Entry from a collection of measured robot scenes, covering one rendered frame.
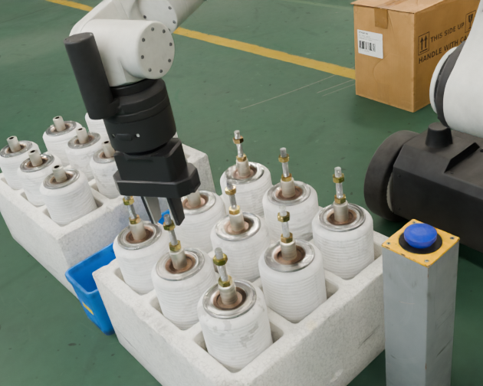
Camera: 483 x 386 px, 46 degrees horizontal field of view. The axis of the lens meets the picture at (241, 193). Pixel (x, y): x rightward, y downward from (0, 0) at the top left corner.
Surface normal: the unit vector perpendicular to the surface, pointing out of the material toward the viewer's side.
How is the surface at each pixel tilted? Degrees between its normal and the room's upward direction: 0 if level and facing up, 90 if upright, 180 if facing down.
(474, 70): 47
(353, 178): 0
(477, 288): 0
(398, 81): 90
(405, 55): 90
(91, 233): 90
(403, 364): 90
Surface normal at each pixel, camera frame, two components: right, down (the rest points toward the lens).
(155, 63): 0.82, 0.19
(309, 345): 0.65, 0.32
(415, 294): -0.74, 0.46
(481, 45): -0.67, -0.24
